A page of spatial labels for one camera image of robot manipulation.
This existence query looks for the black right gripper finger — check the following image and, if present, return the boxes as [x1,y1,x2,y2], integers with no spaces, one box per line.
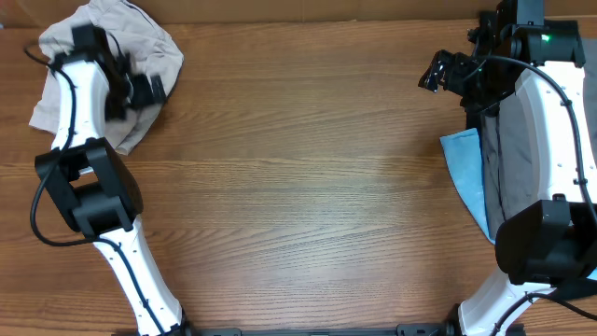
[418,67,443,92]
[431,49,454,70]

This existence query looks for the beige shorts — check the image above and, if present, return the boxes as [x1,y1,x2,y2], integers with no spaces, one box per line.
[39,0,184,155]

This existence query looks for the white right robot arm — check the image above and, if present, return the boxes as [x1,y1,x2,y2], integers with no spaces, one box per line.
[419,1,596,335]

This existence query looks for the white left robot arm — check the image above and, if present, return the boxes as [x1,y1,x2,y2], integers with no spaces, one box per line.
[30,23,192,335]

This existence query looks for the black garment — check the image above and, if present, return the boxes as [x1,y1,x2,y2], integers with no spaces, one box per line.
[438,1,596,301]

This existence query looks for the grey shorts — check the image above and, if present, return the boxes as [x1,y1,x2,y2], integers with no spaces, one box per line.
[482,39,596,237]

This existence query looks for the blue cloth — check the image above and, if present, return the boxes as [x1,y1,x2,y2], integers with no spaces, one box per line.
[438,127,597,281]

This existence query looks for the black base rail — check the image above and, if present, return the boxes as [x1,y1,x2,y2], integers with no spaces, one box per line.
[111,321,527,336]

